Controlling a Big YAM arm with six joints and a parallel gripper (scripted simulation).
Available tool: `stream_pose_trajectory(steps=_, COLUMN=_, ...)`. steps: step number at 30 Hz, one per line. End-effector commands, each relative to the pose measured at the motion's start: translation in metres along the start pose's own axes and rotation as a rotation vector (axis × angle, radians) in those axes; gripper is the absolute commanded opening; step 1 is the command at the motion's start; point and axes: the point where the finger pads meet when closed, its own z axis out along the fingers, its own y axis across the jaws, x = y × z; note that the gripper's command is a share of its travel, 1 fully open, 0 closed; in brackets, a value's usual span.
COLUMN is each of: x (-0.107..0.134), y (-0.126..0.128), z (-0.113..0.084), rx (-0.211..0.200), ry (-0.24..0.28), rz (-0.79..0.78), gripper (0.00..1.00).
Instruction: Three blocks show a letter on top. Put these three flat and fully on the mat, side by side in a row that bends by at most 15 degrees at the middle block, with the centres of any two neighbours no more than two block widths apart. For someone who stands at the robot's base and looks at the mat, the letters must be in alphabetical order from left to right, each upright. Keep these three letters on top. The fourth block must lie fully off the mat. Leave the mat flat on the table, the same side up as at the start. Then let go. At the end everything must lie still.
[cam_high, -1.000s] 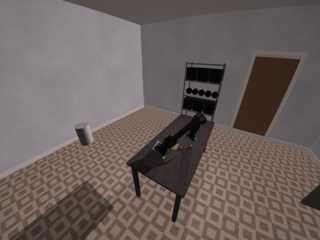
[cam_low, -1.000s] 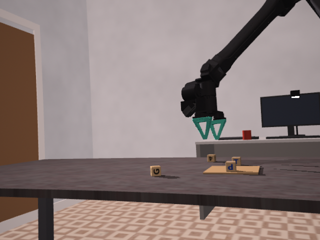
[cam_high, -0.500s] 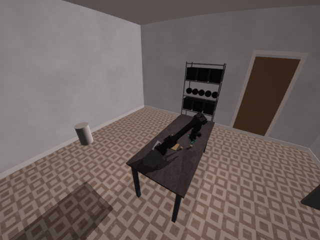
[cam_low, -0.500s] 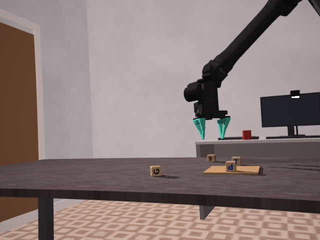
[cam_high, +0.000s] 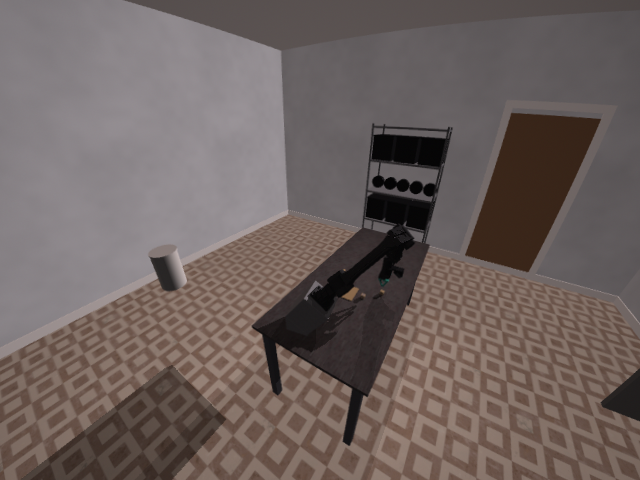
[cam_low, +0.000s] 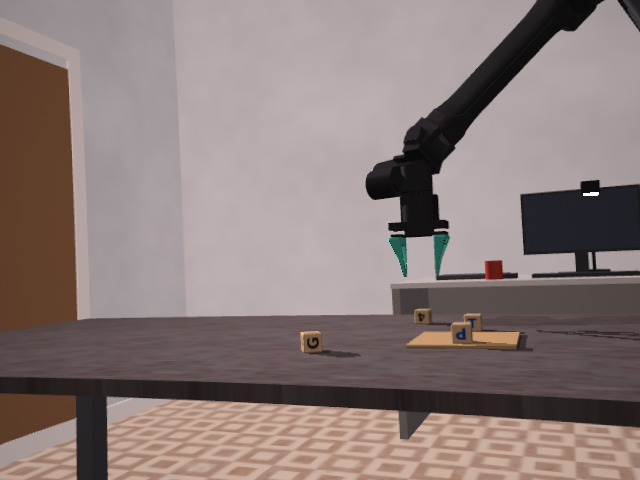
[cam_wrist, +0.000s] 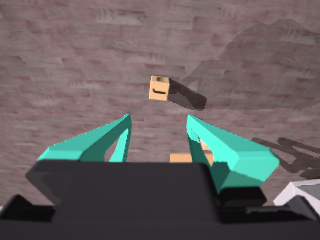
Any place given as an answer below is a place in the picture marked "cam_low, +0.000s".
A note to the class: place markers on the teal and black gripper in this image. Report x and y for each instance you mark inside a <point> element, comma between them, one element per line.
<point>418,221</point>

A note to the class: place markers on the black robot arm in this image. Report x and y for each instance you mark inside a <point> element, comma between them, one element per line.
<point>423,151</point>

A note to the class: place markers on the tan letter block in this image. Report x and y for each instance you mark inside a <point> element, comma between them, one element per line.
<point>423,316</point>
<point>476,320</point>
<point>461,332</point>
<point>311,342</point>

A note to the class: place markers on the tan flat mat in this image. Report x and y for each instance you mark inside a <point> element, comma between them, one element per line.
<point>481,340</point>

